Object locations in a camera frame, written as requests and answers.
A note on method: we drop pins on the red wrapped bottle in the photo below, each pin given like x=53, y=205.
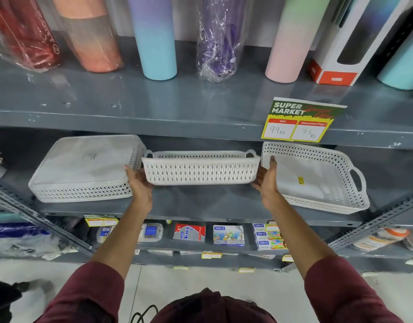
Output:
x=23, y=33

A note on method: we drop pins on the stack of colourful crayon boxes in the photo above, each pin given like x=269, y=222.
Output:
x=268, y=237

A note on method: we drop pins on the person's right thumb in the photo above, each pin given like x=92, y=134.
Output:
x=273, y=166

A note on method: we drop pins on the purple blue gradient bottle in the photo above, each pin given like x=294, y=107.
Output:
x=154, y=36

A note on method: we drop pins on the white woven plastic basket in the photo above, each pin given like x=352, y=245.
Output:
x=201, y=168

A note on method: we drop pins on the clear plastic stationery case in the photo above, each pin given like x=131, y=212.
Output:
x=152, y=232

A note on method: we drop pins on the person's left forearm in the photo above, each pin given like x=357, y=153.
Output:
x=124, y=232

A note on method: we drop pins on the person's left hand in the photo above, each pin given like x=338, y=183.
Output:
x=139, y=184

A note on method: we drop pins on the yellow green price tag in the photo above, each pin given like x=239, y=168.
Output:
x=302, y=121

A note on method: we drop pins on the orange gradient bottle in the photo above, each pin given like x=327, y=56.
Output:
x=87, y=33

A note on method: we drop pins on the blue wrapped package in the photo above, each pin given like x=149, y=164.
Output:
x=21, y=235

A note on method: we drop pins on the grey red eraser box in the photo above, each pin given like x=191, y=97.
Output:
x=189, y=232

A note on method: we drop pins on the small yellow price label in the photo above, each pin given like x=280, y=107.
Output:
x=100, y=221

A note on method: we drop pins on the upturned white plastic basket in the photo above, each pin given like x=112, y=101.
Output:
x=87, y=168

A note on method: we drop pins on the blue floral crayon box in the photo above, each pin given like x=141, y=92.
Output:
x=228, y=235

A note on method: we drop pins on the green pink gradient bottle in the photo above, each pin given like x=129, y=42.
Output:
x=294, y=40

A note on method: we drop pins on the white orange bottle box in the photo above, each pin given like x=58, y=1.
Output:
x=354, y=40

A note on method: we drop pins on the person's maroon shirt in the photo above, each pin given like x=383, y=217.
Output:
x=206, y=299

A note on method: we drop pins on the purple wrapped bottle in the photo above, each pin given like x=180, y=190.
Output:
x=220, y=40

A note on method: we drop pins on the white plastic basket with sticker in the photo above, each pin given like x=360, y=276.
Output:
x=314, y=176

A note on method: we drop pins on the person's right forearm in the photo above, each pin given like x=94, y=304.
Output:
x=294, y=235

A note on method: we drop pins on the person's left thumb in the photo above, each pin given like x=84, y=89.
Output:
x=129, y=173

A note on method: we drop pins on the teal bottle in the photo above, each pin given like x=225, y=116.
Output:
x=403, y=63

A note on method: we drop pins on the person's right hand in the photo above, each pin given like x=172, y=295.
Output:
x=268, y=184

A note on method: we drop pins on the white orange wrapped item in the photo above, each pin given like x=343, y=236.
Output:
x=383, y=238

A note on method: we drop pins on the grey metal shelf rack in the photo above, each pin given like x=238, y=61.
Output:
x=193, y=104

